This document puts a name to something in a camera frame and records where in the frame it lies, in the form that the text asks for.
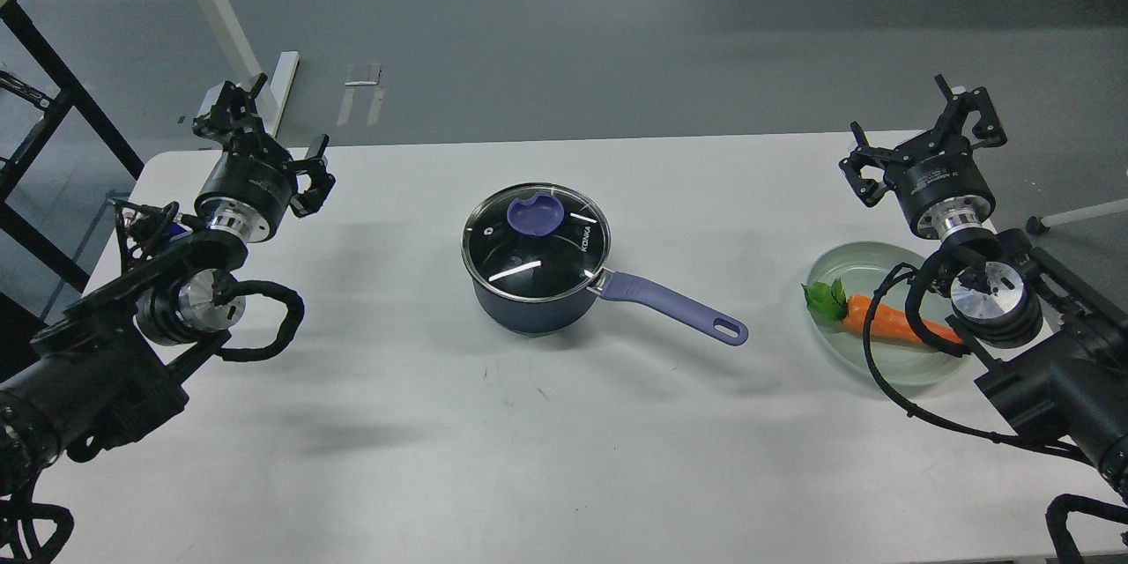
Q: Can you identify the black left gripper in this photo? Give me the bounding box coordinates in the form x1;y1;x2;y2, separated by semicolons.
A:
192;74;336;233

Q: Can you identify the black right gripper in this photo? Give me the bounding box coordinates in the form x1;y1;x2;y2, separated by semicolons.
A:
839;74;1008;235

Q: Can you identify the glass pot lid blue knob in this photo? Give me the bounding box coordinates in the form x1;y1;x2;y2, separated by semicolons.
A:
462;182;610;301

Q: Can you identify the blue saucepan with handle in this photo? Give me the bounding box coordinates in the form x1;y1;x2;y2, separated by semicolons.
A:
461;182;749;347

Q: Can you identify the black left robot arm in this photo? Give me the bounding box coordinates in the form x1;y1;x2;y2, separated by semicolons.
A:
1;73;335;563

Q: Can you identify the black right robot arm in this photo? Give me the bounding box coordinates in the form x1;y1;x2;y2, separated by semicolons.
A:
839;74;1127;497

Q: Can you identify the white stand leg with wheel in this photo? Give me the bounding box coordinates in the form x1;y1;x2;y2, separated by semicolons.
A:
1024;199;1127;235

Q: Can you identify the light green plate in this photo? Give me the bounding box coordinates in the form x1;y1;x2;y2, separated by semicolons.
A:
805;241;970;388

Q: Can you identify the orange toy carrot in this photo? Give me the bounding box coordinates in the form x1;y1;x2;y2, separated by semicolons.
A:
801;277;926;346

